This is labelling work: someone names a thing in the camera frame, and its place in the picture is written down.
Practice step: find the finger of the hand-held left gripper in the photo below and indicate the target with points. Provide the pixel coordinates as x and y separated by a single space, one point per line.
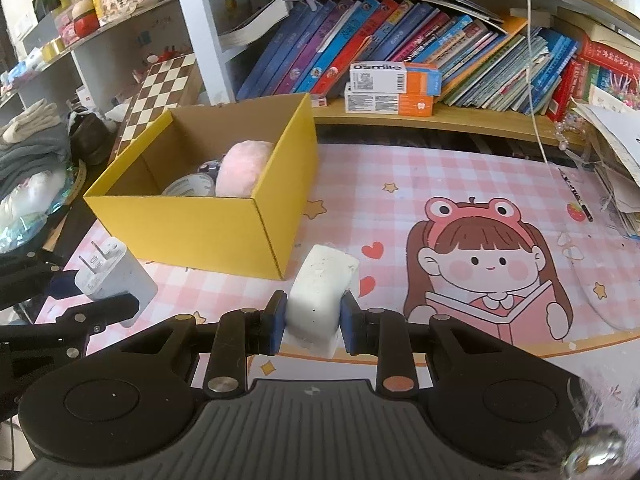
100 312
30 275

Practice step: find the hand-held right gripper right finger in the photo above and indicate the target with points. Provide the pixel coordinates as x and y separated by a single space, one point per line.
349 325

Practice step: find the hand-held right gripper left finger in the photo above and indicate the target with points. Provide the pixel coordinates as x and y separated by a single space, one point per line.
276 322

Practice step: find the white charger plug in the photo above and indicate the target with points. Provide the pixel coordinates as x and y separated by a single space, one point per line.
120 275

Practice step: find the white foam block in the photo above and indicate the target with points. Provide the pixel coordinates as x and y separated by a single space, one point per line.
320 290

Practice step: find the yellow cardboard box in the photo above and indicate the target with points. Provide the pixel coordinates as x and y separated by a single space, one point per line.
200 235

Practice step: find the clear tape roll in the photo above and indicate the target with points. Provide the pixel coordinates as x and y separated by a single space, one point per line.
190 187

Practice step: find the pink plush heart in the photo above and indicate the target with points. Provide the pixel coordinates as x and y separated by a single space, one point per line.
245 167

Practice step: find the grey purple toy truck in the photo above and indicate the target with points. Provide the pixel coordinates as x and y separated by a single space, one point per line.
210 167

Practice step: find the iridescent plastic bag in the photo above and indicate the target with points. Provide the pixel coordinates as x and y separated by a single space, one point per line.
30 210

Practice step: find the grey folded cloth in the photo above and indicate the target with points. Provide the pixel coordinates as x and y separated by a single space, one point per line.
30 157

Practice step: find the beige knit gloves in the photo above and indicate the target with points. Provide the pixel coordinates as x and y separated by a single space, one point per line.
30 120

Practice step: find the pink checked desk mat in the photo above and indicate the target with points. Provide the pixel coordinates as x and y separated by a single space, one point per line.
450 175

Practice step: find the orange white carton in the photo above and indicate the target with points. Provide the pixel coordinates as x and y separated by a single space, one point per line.
385 104
390 77

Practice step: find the brown white chessboard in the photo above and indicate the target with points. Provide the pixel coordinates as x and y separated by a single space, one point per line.
160 90

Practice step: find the red apple ornament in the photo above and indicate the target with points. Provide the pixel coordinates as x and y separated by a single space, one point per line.
86 22

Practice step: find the black marker pen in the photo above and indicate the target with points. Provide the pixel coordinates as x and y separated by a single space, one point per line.
575 195

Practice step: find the row of books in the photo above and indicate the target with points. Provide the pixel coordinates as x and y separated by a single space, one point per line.
400 35

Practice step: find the white wooden bookshelf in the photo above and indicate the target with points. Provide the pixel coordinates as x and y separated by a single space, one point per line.
210 35

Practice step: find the thick paperback book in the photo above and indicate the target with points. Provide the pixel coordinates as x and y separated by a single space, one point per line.
250 27

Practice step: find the pile of papers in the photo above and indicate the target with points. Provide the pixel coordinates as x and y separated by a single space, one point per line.
620 135

